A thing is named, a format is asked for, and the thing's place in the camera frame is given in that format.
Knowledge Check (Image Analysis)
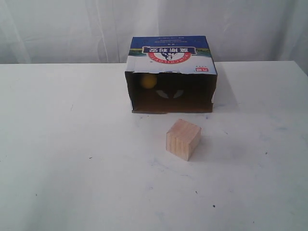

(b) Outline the yellow tennis ball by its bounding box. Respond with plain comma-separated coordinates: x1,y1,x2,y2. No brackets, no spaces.
140,73,157,89

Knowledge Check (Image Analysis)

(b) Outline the white curtain backdrop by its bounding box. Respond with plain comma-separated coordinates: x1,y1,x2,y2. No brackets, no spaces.
0,0,308,68

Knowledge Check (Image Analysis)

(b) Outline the blue white cardboard box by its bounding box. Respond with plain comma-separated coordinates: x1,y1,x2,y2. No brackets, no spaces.
125,35,218,114

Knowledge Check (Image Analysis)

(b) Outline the light wooden cube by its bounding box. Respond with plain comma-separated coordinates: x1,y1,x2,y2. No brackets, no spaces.
166,119,202,161

